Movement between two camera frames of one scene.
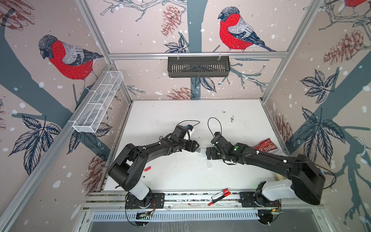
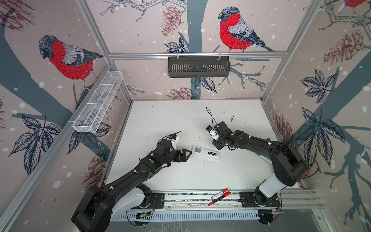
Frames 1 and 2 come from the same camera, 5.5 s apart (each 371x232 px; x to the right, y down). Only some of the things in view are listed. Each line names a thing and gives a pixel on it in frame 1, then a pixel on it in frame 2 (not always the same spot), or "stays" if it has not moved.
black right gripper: [212, 154] → [218, 145]
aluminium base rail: [182, 207] stays
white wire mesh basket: [97, 101] stays
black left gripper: [192, 145] → [185, 158]
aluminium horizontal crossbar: [136, 56] stays
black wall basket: [181, 67] stays
